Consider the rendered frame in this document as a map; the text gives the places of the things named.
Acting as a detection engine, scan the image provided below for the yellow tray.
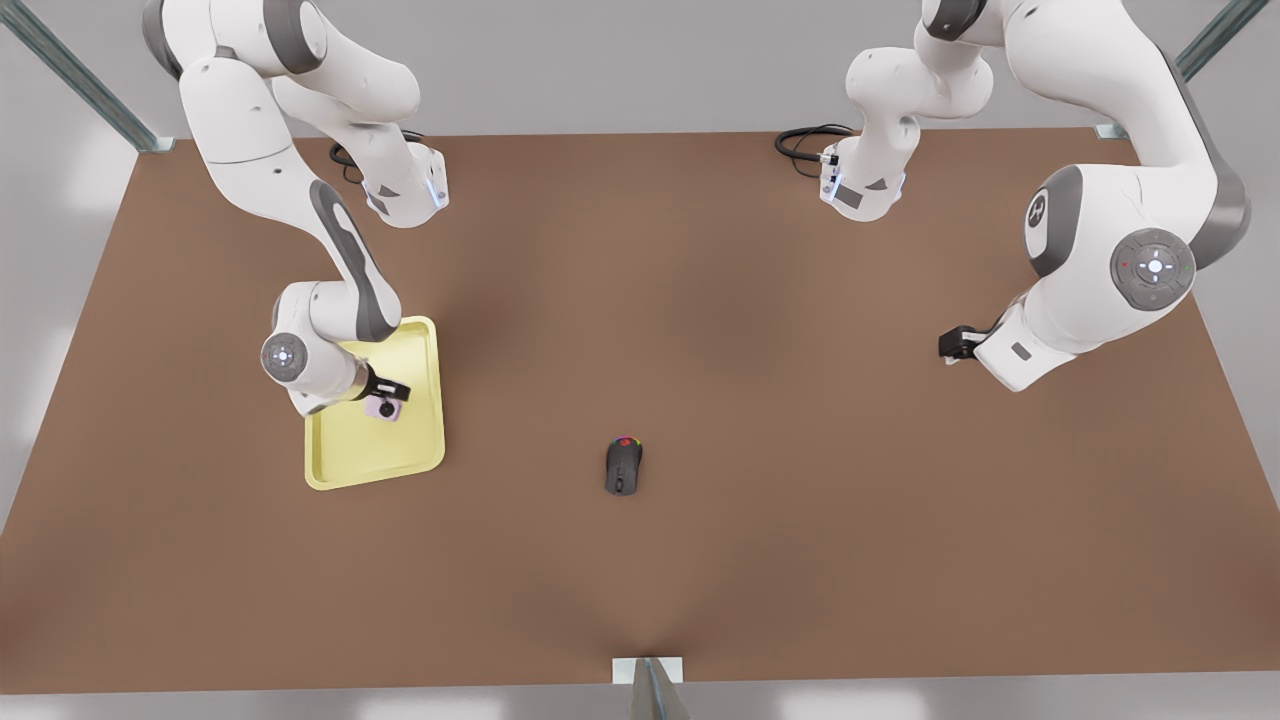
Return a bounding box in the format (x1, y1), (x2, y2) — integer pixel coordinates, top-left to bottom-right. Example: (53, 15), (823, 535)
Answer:
(304, 316), (446, 492)

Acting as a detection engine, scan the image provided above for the black computer mouse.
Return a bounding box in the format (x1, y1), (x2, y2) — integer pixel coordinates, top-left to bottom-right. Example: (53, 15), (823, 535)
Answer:
(605, 436), (644, 496)

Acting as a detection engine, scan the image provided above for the black cable loop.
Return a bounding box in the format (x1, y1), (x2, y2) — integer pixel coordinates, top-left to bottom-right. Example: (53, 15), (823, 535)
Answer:
(329, 130), (426, 185)
(775, 124), (858, 179)

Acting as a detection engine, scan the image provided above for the silver frame post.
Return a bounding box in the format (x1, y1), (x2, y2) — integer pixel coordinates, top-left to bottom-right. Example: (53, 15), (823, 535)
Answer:
(1094, 0), (1271, 141)
(612, 656), (691, 720)
(0, 0), (175, 154)

